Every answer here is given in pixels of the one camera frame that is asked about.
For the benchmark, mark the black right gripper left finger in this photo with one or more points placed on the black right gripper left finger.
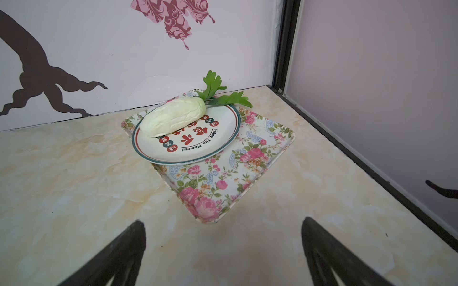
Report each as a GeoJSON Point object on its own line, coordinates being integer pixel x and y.
{"type": "Point", "coordinates": [118, 264]}

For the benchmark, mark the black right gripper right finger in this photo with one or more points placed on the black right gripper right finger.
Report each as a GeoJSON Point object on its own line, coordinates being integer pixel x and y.
{"type": "Point", "coordinates": [328, 259]}

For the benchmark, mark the white toy radish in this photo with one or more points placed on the white toy radish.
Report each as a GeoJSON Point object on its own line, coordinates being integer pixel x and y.
{"type": "Point", "coordinates": [181, 112]}

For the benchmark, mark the black corner frame post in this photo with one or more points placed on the black corner frame post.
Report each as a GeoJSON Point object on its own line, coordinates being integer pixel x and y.
{"type": "Point", "coordinates": [288, 24]}

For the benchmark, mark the floral rectangular tray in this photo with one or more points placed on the floral rectangular tray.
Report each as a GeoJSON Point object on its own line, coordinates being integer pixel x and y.
{"type": "Point", "coordinates": [211, 187]}

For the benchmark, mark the white round printed plate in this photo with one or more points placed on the white round printed plate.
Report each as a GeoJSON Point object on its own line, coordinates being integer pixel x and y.
{"type": "Point", "coordinates": [200, 140]}

